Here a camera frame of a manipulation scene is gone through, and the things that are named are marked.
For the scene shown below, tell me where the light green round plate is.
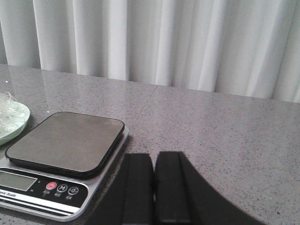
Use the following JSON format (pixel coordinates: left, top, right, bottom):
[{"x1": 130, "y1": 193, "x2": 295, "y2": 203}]
[{"x1": 0, "y1": 101, "x2": 30, "y2": 145}]

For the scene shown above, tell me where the white pleated curtain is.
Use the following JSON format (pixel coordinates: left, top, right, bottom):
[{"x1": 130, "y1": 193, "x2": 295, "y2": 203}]
[{"x1": 0, "y1": 0, "x2": 300, "y2": 102}]

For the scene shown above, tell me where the translucent white vermicelli bundle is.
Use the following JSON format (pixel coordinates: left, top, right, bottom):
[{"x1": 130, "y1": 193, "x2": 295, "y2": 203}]
[{"x1": 0, "y1": 91, "x2": 26, "y2": 138}]

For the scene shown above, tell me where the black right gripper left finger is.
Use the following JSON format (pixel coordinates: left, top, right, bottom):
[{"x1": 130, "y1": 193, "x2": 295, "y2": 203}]
[{"x1": 86, "y1": 153, "x2": 153, "y2": 225}]

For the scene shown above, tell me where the silver black kitchen scale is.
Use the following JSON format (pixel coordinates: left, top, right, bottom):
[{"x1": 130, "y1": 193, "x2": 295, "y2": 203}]
[{"x1": 0, "y1": 112, "x2": 129, "y2": 222}]

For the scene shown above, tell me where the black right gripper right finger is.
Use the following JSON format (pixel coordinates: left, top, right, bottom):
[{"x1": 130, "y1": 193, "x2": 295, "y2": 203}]
[{"x1": 155, "y1": 151, "x2": 261, "y2": 225}]

